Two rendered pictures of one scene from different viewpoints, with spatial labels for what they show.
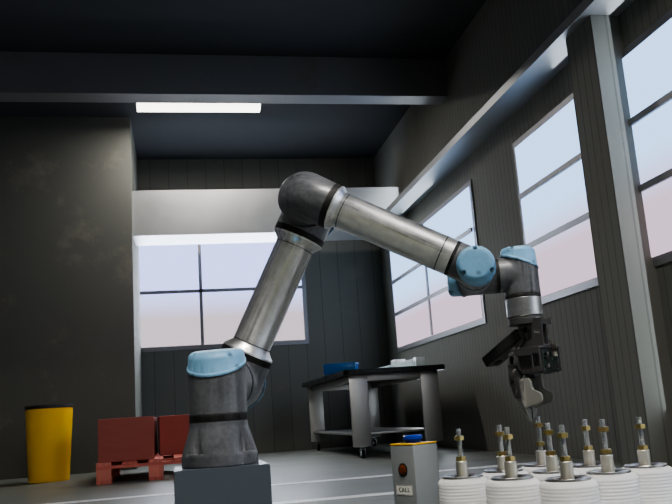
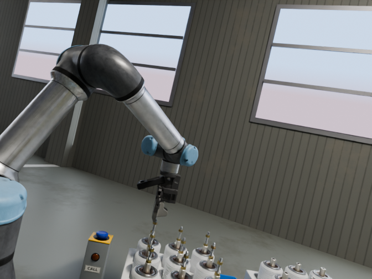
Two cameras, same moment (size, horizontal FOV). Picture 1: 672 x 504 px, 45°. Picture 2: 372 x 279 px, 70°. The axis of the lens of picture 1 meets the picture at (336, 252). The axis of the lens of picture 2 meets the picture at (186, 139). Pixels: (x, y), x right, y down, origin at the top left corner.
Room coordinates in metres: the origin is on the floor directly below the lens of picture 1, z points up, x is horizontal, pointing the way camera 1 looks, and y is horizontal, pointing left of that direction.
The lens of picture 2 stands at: (1.06, 0.51, 0.70)
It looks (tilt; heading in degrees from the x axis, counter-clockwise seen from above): 0 degrees down; 304
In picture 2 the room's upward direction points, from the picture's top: 13 degrees clockwise
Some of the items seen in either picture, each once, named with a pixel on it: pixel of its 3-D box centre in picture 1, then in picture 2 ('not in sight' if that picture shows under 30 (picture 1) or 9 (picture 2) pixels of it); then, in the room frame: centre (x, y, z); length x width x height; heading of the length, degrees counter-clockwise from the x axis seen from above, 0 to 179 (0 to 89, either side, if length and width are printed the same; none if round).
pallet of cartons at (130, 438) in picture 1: (156, 445); not in sight; (6.66, 1.55, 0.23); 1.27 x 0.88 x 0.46; 15
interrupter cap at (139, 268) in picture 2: (462, 477); (146, 270); (1.57, -0.21, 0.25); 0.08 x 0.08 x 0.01
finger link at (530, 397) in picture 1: (531, 398); (160, 212); (1.69, -0.38, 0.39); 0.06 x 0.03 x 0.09; 41
